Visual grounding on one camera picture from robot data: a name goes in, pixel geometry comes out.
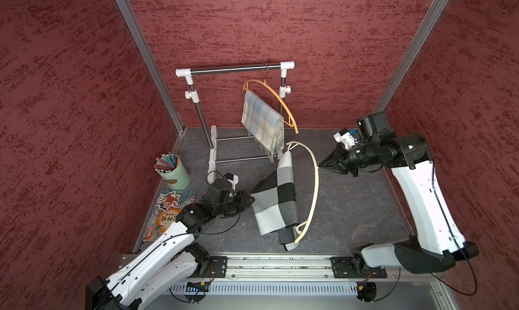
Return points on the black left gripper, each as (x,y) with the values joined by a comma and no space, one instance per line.
(241,196)

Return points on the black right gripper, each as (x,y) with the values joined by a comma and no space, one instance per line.
(339,162)

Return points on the grey checkered scarf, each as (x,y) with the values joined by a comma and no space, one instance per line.
(275,206)

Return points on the cream plastic hanger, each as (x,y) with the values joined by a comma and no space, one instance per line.
(303,228)

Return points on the orange plastic hanger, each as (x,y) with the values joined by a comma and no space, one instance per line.
(292,122)

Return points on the blue plaid fringed scarf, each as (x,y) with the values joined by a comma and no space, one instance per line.
(264,123)

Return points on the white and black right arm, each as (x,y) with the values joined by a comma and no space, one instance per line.
(438,243)

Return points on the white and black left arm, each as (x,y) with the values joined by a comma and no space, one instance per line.
(172,257)

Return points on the green pencil cup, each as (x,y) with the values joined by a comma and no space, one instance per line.
(176,179)

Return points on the colourful picture book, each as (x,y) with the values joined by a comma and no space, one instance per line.
(168,205)

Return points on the coloured pencils bundle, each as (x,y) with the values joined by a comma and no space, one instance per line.
(166,163)

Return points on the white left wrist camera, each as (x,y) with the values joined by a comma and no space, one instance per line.
(233,179)

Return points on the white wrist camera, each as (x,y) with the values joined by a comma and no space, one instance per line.
(347,138)
(233,179)

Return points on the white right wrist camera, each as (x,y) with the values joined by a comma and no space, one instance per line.
(347,138)

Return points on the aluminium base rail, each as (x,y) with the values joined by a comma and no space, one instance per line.
(243,267)

